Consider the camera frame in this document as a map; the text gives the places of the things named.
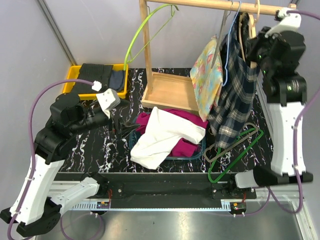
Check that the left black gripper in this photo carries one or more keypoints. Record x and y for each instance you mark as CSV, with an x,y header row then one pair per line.
x,y
126,128

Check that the wooden hanger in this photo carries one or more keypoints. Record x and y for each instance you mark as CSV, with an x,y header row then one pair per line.
x,y
246,31

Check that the white garment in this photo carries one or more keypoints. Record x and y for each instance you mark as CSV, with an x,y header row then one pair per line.
x,y
162,133

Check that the pastel patterned garment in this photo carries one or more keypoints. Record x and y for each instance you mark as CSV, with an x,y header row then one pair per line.
x,y
207,78

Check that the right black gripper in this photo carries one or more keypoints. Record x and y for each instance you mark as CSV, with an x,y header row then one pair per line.
x,y
260,39

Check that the wooden clothes rack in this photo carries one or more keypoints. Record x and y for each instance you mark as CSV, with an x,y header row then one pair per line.
x,y
165,90

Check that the navy plaid garment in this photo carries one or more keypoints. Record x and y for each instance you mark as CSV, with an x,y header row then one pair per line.
x,y
228,118

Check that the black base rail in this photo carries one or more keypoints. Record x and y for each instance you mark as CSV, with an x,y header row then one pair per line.
x,y
171,191

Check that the magenta pleated skirt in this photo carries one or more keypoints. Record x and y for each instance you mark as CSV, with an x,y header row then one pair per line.
x,y
143,119

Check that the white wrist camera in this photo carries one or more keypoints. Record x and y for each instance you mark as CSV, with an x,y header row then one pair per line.
x,y
287,22
108,100

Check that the black folded cloth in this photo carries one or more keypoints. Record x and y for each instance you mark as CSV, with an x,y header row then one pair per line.
x,y
109,78

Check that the grey hanger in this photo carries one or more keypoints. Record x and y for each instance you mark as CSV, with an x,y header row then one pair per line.
x,y
241,138
226,13

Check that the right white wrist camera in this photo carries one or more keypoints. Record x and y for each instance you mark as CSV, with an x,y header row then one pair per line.
x,y
287,22

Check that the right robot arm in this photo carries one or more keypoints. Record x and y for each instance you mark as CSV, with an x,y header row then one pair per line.
x,y
278,54

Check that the yellow plastic tray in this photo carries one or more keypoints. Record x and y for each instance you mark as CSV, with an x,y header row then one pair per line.
x,y
74,72

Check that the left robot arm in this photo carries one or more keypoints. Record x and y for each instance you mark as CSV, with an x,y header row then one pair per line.
x,y
37,213

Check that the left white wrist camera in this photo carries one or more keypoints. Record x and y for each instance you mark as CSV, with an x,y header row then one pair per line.
x,y
108,100

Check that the blue transparent basket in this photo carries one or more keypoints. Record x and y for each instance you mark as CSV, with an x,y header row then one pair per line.
x,y
197,150

